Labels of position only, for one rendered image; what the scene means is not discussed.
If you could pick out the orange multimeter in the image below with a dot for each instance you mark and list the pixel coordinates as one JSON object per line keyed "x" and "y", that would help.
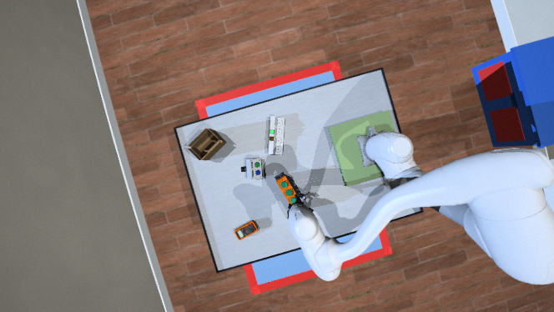
{"x": 246, "y": 230}

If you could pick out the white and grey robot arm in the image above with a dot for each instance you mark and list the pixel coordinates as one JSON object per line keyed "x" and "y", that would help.
{"x": 510, "y": 219}

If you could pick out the brown cardboard box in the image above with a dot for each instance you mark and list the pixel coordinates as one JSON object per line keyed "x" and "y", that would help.
{"x": 206, "y": 145}

